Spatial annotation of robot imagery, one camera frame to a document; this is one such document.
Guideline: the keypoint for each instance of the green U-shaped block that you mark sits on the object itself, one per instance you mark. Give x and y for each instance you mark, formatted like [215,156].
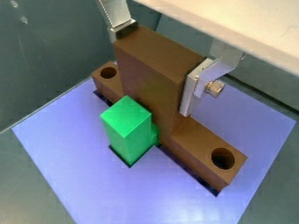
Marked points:
[132,134]

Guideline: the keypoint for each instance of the brown T-shaped block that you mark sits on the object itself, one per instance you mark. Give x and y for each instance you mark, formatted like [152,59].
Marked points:
[148,73]

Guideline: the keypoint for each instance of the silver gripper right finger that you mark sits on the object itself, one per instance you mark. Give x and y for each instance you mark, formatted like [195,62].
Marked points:
[201,80]

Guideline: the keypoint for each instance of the purple base board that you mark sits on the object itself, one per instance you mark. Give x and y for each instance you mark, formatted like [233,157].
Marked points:
[155,192]

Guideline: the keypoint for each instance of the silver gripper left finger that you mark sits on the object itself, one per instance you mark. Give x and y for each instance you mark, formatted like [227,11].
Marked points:
[115,12]

